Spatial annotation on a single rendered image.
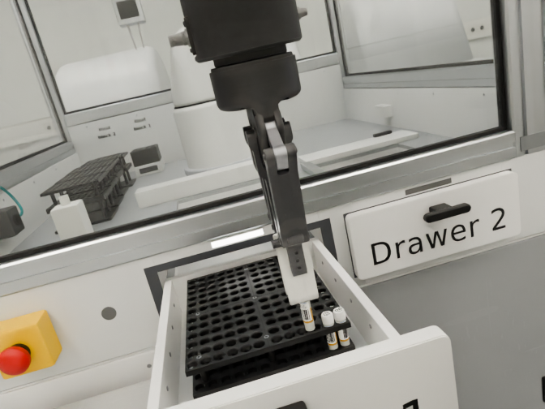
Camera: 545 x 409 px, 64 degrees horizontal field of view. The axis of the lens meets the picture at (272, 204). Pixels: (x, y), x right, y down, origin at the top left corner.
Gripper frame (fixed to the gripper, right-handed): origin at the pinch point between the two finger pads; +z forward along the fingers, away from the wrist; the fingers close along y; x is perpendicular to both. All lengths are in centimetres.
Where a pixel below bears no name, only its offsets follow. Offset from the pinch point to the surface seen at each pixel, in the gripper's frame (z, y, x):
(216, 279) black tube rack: 8.5, -18.1, -9.7
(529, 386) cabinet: 50, -22, 42
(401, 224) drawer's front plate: 9.3, -21.5, 20.2
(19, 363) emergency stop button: 10.8, -14.2, -37.0
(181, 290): 11.5, -23.6, -15.8
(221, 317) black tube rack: 7.9, -7.0, -9.2
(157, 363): 8.2, -2.1, -16.7
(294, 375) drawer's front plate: 4.2, 10.2, -3.1
